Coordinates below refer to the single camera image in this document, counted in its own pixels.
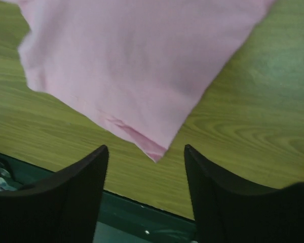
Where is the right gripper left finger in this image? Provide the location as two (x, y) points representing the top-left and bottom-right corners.
(0, 145), (109, 242)

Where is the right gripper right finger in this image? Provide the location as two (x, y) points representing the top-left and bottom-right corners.
(184, 145), (304, 242)

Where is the light pink t shirt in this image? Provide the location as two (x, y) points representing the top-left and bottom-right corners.
(17, 0), (272, 161)

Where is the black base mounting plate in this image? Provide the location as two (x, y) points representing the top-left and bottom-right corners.
(0, 154), (197, 242)

